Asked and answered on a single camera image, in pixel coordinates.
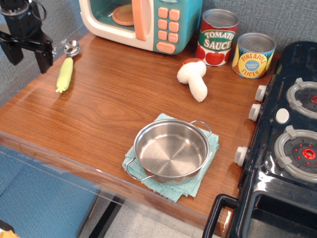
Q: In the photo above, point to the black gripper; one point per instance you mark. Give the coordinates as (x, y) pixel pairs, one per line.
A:
(25, 31)

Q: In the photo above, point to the spoon with green handle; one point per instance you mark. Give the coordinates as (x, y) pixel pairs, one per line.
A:
(71, 49)

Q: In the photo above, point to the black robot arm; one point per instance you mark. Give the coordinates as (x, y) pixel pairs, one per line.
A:
(22, 6)

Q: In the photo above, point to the stainless steel pot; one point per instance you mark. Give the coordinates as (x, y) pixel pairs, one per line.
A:
(169, 151)

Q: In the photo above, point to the toy microwave teal and cream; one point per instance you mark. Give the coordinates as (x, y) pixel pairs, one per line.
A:
(162, 26)

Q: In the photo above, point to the plush mushroom toy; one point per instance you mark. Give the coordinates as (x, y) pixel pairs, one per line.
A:
(191, 72)

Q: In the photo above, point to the orange object bottom left corner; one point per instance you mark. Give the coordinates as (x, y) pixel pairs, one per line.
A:
(7, 231)

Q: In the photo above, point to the tomato sauce can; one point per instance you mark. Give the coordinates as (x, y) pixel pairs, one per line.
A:
(217, 32)

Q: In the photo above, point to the teal folded cloth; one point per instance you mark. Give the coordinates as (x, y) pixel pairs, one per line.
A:
(172, 192)

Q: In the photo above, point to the pineapple slices can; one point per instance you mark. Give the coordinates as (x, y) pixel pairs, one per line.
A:
(253, 55)

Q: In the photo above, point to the black toy stove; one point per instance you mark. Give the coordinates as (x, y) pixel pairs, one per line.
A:
(278, 184)

